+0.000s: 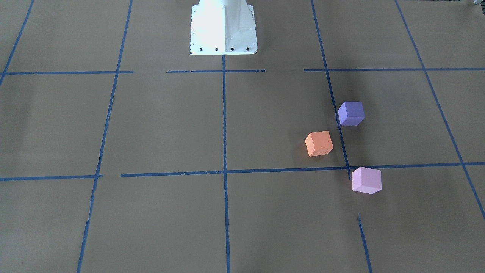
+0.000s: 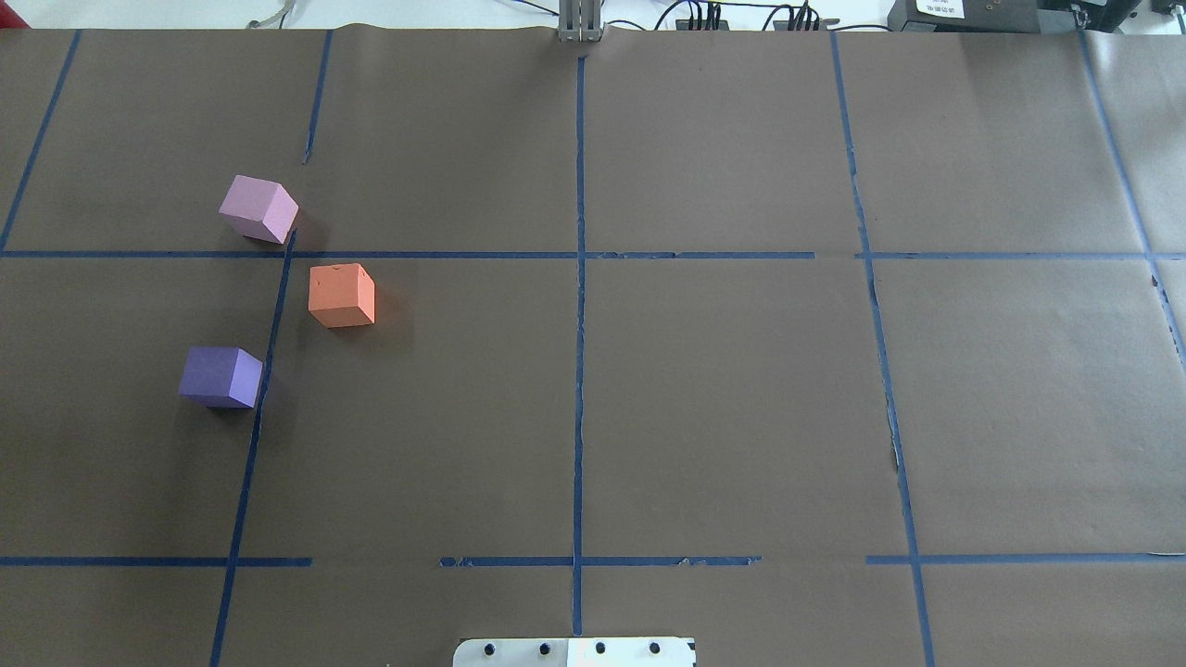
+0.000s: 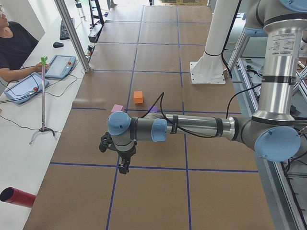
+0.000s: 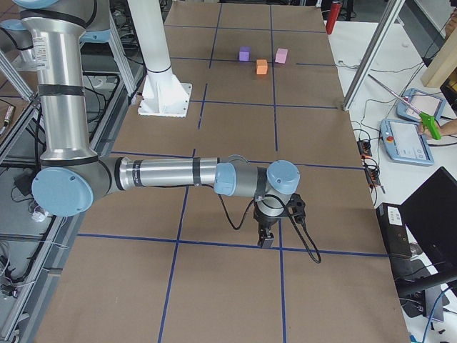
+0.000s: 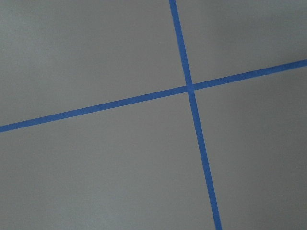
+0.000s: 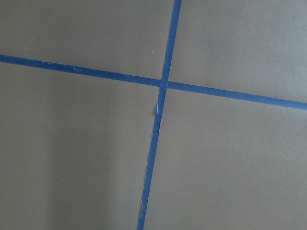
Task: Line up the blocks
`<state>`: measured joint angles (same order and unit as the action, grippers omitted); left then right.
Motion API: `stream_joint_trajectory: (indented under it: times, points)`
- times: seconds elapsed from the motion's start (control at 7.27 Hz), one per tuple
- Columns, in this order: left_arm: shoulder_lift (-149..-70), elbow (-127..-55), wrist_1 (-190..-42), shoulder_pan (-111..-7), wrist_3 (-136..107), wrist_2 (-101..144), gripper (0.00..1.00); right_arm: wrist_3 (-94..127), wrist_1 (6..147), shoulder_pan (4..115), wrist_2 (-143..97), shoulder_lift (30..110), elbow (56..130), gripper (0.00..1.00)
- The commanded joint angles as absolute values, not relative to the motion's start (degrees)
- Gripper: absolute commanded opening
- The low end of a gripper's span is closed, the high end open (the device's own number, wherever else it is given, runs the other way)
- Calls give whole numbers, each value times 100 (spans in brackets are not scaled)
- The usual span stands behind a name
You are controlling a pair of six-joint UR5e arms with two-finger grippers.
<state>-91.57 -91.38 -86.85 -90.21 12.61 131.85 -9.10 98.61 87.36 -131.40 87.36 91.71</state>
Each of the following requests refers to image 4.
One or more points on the orange black connector board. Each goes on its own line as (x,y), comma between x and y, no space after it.
(364,147)

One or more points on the red cylinder bottle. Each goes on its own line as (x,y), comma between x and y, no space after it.
(333,16)

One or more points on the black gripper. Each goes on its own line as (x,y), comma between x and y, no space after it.
(264,222)

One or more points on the purple foam block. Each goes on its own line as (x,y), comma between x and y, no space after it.
(244,53)

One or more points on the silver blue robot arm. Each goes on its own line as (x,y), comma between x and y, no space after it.
(73,176)

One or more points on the person's hand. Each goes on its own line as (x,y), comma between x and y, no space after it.
(425,131)

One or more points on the aluminium frame table left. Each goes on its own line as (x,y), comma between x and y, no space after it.
(34,252)

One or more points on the pink foam block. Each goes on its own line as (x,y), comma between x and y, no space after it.
(281,56)

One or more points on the orange foam block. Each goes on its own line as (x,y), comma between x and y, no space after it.
(261,67)

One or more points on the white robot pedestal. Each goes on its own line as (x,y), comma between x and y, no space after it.
(163,94)

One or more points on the aluminium frame post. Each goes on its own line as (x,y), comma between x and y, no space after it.
(387,19)

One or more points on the green handled grabber stick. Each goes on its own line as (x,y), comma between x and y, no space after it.
(428,121)

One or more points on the lower blue teach pendant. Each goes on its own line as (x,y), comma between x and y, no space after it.
(403,143)

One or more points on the upper blue teach pendant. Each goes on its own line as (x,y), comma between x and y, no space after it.
(430,104)

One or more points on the blue teach pendant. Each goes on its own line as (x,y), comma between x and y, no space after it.
(403,143)
(430,104)

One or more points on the wooden board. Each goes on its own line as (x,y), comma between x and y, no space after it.
(444,63)

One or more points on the black monitor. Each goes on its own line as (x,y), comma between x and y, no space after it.
(430,215)

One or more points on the black computer box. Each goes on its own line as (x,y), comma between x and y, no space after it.
(393,231)

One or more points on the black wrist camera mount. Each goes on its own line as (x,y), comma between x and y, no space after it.
(297,208)

